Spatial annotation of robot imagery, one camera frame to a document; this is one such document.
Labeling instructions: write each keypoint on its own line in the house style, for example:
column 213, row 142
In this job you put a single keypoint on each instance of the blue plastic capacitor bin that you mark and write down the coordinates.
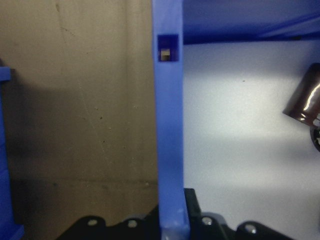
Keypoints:
column 170, row 125

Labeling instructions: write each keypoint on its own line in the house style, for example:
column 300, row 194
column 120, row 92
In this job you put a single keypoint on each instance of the blue plastic button bin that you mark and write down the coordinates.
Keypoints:
column 5, row 150

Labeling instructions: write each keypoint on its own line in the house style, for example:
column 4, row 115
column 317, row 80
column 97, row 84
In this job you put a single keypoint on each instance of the white foam liner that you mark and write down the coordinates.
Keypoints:
column 237, row 137

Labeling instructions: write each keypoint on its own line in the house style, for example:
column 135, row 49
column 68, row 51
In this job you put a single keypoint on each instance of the black cylinder capacitor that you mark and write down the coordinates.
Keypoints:
column 305, row 100

